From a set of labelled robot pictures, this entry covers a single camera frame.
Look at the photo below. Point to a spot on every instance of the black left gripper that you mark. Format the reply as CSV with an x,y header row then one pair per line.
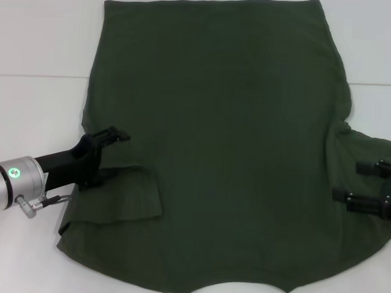
x,y
72,168

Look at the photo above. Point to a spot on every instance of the dark green t-shirt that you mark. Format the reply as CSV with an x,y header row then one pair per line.
x,y
231,122

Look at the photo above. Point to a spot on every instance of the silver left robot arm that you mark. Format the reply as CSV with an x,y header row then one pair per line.
x,y
17,182

